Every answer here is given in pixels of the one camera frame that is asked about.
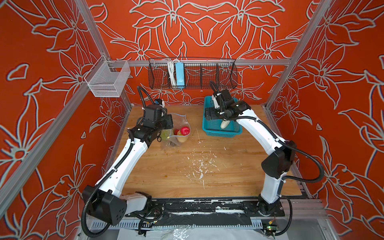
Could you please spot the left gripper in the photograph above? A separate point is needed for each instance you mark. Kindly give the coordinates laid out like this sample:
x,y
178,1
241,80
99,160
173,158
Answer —
x,y
167,118

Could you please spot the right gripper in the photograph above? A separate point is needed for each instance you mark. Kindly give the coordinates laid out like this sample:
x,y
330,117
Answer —
x,y
212,113

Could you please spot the white radish with leaves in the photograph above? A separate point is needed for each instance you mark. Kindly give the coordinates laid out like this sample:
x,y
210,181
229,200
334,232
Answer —
x,y
224,124

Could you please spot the green cabbage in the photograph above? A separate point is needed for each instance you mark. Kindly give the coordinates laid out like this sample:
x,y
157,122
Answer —
x,y
165,134

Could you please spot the clear zip top bag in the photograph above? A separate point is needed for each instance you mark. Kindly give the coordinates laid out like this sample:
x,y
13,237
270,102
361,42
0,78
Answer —
x,y
179,121

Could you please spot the yellow potato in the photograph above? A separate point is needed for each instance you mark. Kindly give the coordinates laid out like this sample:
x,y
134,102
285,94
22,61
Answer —
x,y
181,138

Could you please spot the red fruit front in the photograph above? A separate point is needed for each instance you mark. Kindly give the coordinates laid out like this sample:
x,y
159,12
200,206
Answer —
x,y
185,131

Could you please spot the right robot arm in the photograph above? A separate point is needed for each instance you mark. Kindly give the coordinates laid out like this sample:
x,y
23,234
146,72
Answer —
x,y
281,152

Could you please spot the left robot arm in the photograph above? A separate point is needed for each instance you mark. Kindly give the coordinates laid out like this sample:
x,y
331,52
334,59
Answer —
x,y
104,204

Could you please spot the turquoise plastic basket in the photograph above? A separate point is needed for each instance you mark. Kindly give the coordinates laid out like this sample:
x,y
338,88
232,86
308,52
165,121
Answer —
x,y
213,127

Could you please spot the light blue box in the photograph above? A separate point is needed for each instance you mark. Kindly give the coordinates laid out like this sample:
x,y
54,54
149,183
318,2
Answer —
x,y
180,75

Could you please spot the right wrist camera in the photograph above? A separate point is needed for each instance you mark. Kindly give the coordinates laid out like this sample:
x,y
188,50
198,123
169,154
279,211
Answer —
x,y
222,100

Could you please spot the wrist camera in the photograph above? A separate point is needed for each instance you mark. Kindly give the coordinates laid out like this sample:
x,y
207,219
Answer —
x,y
222,100
155,111

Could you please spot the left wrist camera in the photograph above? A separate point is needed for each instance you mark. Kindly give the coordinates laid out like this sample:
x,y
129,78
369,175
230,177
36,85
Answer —
x,y
155,111

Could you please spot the black wire wall basket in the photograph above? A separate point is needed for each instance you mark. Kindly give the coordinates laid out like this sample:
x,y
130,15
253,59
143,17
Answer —
x,y
199,72

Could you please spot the clear wire wall basket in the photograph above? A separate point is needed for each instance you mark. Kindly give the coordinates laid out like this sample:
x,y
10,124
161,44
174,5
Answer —
x,y
107,79

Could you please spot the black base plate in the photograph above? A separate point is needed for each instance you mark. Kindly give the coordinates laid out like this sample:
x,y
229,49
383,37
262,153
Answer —
x,y
249,206

